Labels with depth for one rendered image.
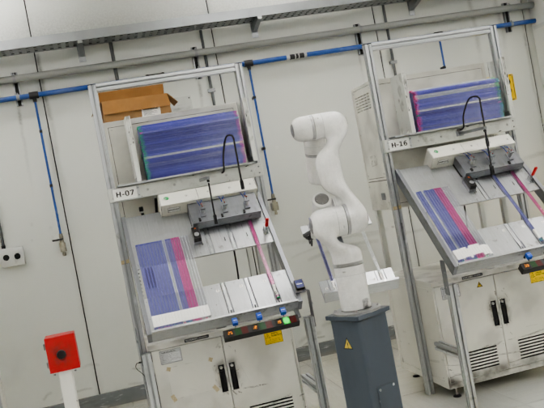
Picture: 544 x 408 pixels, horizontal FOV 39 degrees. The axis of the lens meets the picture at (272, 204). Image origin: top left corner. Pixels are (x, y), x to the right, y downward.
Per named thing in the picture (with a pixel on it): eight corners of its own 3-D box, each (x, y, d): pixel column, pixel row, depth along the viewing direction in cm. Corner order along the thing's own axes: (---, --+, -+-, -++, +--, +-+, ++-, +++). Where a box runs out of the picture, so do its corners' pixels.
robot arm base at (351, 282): (390, 305, 307) (382, 259, 306) (357, 316, 295) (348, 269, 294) (356, 305, 321) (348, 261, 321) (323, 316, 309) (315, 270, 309)
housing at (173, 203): (257, 207, 397) (257, 188, 387) (162, 226, 386) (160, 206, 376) (252, 197, 402) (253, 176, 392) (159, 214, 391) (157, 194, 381)
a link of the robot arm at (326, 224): (367, 263, 302) (355, 202, 302) (320, 272, 300) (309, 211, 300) (359, 261, 314) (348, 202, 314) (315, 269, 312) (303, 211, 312)
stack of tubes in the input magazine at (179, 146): (248, 162, 390) (238, 109, 390) (146, 180, 379) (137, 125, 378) (243, 163, 402) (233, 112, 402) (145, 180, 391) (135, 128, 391)
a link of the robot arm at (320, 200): (329, 207, 350) (310, 211, 349) (330, 189, 340) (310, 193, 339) (334, 222, 345) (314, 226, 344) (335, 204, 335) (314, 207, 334)
